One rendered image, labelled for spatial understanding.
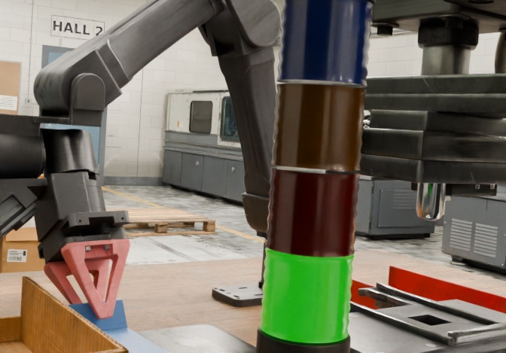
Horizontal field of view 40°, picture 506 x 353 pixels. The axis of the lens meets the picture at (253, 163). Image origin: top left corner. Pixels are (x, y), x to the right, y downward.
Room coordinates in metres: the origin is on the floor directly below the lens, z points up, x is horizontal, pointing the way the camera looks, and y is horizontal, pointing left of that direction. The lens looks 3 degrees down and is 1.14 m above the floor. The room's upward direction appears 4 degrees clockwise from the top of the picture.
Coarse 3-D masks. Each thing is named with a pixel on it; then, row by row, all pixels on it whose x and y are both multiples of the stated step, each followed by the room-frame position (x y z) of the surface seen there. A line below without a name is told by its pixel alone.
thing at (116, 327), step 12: (120, 300) 0.71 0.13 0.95; (84, 312) 0.68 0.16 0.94; (120, 312) 0.70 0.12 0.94; (96, 324) 0.68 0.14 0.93; (108, 324) 0.69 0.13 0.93; (120, 324) 0.70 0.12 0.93; (120, 336) 0.67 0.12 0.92; (132, 336) 0.67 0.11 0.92; (132, 348) 0.63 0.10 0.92; (144, 348) 0.64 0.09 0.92; (156, 348) 0.64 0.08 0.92
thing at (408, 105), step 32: (448, 32) 0.53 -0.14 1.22; (448, 64) 0.54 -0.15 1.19; (384, 96) 0.56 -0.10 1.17; (416, 96) 0.53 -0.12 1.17; (448, 96) 0.50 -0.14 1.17; (480, 96) 0.48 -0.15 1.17; (384, 128) 0.54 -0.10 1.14; (416, 128) 0.51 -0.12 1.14; (448, 128) 0.52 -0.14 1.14; (480, 128) 0.54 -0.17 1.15; (384, 160) 0.50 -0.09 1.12; (416, 160) 0.48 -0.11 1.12; (448, 160) 0.49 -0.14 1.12; (480, 160) 0.51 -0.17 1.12; (448, 192) 0.53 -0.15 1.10; (480, 192) 0.55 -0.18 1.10
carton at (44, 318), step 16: (32, 288) 0.67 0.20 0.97; (32, 304) 0.67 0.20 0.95; (48, 304) 0.63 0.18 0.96; (64, 304) 0.60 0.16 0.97; (0, 320) 0.68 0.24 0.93; (16, 320) 0.69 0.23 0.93; (32, 320) 0.66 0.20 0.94; (48, 320) 0.63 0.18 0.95; (64, 320) 0.59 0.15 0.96; (80, 320) 0.56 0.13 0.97; (0, 336) 0.68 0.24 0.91; (16, 336) 0.69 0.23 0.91; (32, 336) 0.66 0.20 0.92; (48, 336) 0.62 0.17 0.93; (64, 336) 0.59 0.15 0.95; (80, 336) 0.56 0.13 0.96; (96, 336) 0.53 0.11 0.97; (0, 352) 0.65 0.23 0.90; (16, 352) 0.66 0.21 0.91; (32, 352) 0.66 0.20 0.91; (48, 352) 0.62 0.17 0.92; (64, 352) 0.59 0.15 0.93; (80, 352) 0.56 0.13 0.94; (96, 352) 0.48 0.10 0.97; (112, 352) 0.49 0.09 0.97; (128, 352) 0.49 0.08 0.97
